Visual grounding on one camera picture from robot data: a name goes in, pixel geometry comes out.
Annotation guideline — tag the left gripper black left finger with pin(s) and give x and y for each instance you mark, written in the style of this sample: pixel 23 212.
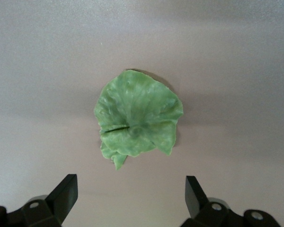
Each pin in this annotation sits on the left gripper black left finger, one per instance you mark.
pixel 54 205

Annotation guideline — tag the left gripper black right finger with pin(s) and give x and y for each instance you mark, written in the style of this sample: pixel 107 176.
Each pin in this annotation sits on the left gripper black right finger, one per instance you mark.
pixel 198 205

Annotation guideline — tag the green lettuce leaf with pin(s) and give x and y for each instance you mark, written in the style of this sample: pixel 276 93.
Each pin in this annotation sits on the green lettuce leaf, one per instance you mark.
pixel 137 113

